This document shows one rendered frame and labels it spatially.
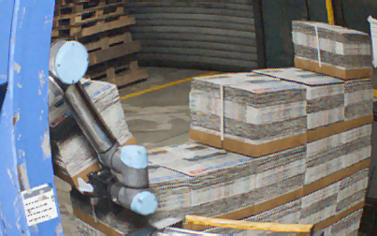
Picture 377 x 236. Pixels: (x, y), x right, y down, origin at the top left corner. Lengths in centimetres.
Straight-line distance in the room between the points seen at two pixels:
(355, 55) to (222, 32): 713
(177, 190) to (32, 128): 203
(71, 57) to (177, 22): 866
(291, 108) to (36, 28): 237
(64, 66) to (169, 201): 81
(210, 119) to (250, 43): 716
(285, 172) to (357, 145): 55
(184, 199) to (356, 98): 103
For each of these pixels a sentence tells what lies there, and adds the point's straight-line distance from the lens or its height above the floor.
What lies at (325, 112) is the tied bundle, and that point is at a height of 94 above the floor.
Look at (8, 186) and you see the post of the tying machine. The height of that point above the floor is 134.
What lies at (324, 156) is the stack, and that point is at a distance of 328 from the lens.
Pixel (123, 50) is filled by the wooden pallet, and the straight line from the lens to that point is 959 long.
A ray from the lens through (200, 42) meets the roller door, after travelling 1062.
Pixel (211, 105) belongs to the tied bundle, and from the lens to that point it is 311.
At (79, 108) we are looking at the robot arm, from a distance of 234.
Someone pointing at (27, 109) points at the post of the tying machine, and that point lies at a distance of 74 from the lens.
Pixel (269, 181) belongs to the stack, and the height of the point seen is 73.
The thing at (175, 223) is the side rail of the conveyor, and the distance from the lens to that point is 236.
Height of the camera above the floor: 155
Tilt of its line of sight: 11 degrees down
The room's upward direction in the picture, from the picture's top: 1 degrees counter-clockwise
